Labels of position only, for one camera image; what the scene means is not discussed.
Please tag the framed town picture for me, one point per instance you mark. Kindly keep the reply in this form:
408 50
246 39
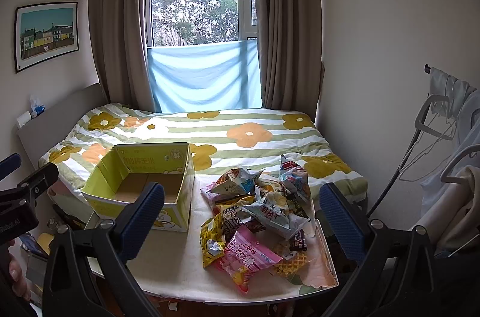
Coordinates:
43 32

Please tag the light blue cloth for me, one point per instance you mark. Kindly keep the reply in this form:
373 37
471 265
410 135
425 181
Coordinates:
206 77

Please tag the waffle cookie pack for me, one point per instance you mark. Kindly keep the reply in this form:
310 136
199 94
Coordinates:
293 257

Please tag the blue white snack bag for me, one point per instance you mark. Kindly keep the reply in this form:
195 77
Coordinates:
295 179

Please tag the yellow-green cardboard box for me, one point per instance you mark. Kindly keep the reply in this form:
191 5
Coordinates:
126 170

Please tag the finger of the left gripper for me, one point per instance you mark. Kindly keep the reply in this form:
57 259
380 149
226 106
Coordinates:
38 182
9 165

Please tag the tissue pack on headboard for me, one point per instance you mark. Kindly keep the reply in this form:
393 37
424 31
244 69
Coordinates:
37 107

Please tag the floral striped quilt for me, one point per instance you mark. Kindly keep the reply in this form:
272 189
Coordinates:
249 138

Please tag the pink marshmallow bag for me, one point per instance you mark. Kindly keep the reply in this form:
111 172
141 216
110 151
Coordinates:
244 256

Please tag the left brown curtain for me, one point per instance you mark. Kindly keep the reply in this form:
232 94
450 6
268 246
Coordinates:
117 31

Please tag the right brown curtain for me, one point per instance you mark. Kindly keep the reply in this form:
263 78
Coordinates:
289 39

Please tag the grey headboard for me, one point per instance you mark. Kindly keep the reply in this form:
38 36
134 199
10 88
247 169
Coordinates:
52 126

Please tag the brown curtain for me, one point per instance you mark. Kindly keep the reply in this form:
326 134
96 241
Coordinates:
289 39
117 31

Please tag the person's left hand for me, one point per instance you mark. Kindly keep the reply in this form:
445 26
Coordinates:
19 286

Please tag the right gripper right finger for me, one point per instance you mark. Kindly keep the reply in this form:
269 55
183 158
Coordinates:
394 275

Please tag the popcorn snack bag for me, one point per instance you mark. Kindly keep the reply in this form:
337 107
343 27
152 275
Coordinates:
236 181

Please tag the black clothes rack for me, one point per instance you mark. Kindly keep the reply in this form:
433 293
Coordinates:
412 148

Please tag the white red snack bag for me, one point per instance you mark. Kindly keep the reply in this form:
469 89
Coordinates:
273 213

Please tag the hanging grey clothes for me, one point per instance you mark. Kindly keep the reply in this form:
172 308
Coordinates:
450 204

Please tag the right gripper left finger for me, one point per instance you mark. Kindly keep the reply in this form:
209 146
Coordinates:
69 287

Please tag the yellow snack bag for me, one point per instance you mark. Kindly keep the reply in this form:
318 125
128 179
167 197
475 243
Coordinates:
212 240

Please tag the snickers chocolate bar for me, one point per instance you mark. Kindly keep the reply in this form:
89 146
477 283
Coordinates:
298 242

